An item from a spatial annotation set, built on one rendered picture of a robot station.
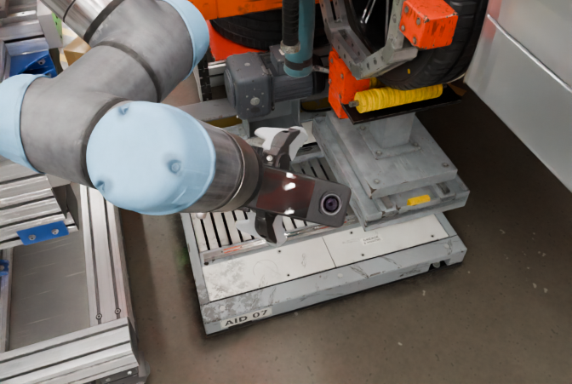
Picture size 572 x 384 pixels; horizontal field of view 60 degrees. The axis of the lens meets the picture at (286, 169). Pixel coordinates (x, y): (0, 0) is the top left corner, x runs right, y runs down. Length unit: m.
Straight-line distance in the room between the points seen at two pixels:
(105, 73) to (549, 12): 0.69
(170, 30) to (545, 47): 0.62
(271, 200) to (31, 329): 1.02
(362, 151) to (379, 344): 0.60
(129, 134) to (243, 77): 1.34
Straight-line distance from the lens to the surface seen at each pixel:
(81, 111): 0.40
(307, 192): 0.50
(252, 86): 1.67
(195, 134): 0.35
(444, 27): 1.05
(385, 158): 1.66
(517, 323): 1.67
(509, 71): 0.99
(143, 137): 0.34
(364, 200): 1.63
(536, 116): 0.95
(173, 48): 0.48
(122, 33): 0.48
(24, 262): 1.56
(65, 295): 1.45
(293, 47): 1.13
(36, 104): 0.42
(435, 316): 1.60
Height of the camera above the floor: 1.35
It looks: 45 degrees down
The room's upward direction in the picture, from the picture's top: straight up
